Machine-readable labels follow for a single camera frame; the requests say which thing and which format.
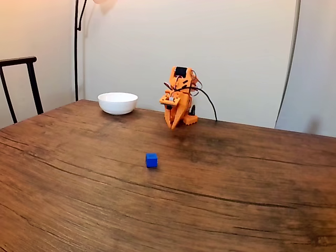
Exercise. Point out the blue cube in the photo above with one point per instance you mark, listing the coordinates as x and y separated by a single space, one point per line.
151 160

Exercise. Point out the white bowl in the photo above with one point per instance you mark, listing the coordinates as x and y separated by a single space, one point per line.
117 103

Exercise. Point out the black table clamp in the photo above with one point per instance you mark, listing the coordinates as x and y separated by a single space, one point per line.
193 110

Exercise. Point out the black floor lamp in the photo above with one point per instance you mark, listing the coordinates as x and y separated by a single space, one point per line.
76 52

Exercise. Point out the black wooden chair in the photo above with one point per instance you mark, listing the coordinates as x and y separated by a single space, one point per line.
32 78

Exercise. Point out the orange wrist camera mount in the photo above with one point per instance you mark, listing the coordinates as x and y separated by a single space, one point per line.
168 98

